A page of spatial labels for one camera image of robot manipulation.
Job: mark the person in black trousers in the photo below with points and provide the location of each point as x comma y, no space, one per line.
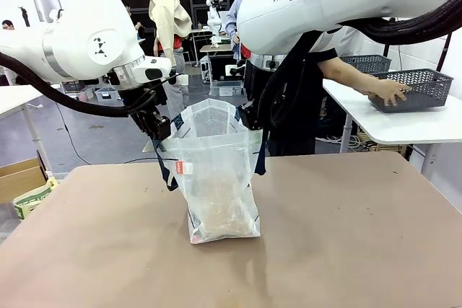
299,142

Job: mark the background wooden table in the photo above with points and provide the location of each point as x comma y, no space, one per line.
216,48

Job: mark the clear storage box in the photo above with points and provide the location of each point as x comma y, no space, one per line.
225,88

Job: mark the clear floor storage bin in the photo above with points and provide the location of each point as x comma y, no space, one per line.
106,94

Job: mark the grey wall board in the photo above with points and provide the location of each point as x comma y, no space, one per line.
47,8

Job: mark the brown cardboard box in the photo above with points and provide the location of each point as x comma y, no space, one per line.
19,180

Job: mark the clear plastic shopping bag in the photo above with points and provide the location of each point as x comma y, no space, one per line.
216,185

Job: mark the black slanted pole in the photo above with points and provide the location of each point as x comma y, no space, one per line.
444,52

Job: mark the green and white paper sack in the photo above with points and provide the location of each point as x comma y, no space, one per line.
32,200

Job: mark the dark grey plastic basket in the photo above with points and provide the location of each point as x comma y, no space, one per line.
368,62
426,88

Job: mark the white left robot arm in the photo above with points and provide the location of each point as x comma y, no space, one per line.
90,26

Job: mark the metal floor plate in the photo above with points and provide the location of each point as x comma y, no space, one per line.
148,147

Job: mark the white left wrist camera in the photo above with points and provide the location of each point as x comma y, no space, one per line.
179,79

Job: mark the person's left forearm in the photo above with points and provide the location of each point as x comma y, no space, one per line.
346,77

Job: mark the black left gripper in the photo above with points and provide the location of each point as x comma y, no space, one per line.
144,122

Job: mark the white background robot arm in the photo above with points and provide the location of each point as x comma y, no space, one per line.
214,12

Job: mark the person in cream hoodie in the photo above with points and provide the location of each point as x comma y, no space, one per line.
169,16

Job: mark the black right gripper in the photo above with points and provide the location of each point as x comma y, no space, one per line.
254,118

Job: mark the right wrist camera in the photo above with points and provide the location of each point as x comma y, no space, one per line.
236,70

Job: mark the person in red shirt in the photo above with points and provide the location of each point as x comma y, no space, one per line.
232,16

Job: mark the white table with leg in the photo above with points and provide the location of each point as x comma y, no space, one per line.
18,97

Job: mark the person's left hand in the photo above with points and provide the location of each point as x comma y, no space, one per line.
390,91

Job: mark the wooden crate under table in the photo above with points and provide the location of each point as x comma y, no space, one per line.
382,142

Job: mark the white side table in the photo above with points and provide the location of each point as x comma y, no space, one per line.
397,127

